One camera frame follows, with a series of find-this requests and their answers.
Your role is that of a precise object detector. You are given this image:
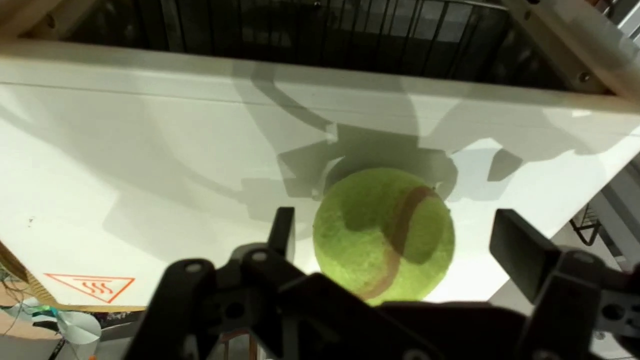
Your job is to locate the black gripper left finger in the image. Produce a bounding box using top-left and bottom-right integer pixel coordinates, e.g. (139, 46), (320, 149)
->
(122, 205), (312, 360)

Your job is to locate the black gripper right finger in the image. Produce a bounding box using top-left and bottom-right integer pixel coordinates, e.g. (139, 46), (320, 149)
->
(487, 208), (640, 360)

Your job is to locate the yellow-green tennis ball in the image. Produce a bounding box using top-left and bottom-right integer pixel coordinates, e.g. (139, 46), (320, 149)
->
(312, 166), (457, 308)

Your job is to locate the white bowl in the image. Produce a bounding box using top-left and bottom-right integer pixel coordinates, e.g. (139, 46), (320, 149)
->
(53, 308), (103, 360)

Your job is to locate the white toaster oven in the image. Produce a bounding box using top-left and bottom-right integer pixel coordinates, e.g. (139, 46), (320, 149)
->
(0, 0), (640, 315)

